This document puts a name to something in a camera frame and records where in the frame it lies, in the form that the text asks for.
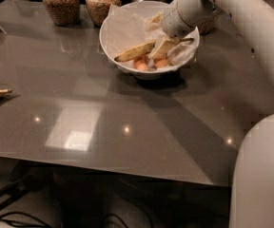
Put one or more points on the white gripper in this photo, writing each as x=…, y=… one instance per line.
x=171, y=24

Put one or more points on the yellow banana with sticker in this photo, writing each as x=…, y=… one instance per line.
x=140, y=50

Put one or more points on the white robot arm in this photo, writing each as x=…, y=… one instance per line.
x=252, y=198

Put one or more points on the white bowl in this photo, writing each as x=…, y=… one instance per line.
x=125, y=27

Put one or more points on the white paper liner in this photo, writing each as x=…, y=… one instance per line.
x=133, y=39

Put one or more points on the glass jar of grains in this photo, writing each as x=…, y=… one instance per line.
x=206, y=26
x=63, y=13
x=98, y=9

